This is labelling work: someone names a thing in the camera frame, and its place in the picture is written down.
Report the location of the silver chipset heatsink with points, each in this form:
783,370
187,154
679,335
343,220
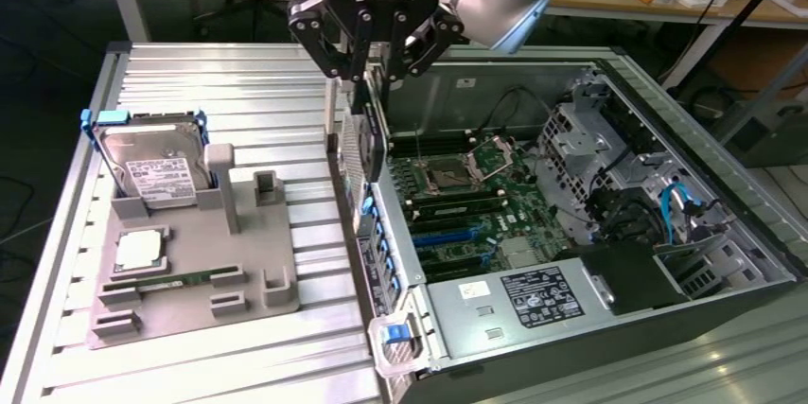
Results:
518,252

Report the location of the silver hard disk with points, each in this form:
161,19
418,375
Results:
151,148

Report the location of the green motherboard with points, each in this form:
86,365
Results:
530,219

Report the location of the grey parts rack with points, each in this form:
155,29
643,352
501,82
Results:
190,257

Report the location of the black fan shroud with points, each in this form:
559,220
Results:
631,276

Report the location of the graphics card with fan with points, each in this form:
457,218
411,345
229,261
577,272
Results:
373,139

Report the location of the blue case latch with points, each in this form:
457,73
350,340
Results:
397,333

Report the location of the blue disk caddy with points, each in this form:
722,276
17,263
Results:
114,117

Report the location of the blue slot retention clips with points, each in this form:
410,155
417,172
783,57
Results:
379,229

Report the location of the grey power supply unit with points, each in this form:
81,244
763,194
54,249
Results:
467,323

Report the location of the open black PC case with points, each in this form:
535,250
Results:
569,366

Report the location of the silver CPU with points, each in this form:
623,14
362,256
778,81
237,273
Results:
138,249

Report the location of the black RAM stick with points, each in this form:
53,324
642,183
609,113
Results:
455,209

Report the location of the black slanted pole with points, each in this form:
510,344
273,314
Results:
751,2

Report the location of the green RAM stick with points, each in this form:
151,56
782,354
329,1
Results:
171,281

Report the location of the open socket cover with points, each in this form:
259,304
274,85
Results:
493,158

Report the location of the grey case clamp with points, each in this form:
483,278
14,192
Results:
334,106
395,361

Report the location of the black floor box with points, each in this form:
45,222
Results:
777,139

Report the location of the CPU socket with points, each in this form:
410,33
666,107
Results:
445,174

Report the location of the blue expansion slot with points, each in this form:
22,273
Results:
442,237

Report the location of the metal disk bay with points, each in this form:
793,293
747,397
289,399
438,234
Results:
594,153

